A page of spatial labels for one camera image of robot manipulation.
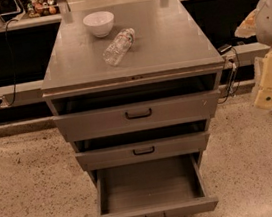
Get grey top drawer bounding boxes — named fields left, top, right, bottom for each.
left=54, top=90, right=220, bottom=142

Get grey middle drawer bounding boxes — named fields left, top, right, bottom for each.
left=76, top=132, right=209, bottom=171

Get clear plastic water bottle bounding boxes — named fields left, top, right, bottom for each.
left=102, top=28, right=135, bottom=66

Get grey bottom drawer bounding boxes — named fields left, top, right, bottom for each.
left=96, top=152, right=218, bottom=217

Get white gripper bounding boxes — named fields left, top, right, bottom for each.
left=234, top=10, right=272, bottom=110

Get group of small jars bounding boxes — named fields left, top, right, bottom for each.
left=25, top=0, right=60, bottom=18

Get black cables on right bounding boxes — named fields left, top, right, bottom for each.
left=210, top=45, right=246, bottom=105

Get black power adapter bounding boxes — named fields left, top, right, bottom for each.
left=218, top=44, right=232, bottom=54

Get white ceramic bowl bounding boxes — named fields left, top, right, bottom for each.
left=82, top=11, right=115, bottom=38

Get black cable on left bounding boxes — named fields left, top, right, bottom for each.
left=0, top=17, right=31, bottom=108

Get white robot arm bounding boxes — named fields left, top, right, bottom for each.
left=234, top=0, right=272, bottom=110

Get grey drawer cabinet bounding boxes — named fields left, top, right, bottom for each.
left=30, top=0, right=240, bottom=190

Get grey drawer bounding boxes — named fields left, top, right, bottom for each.
left=76, top=132, right=209, bottom=171
left=96, top=152, right=218, bottom=217
left=54, top=90, right=220, bottom=142

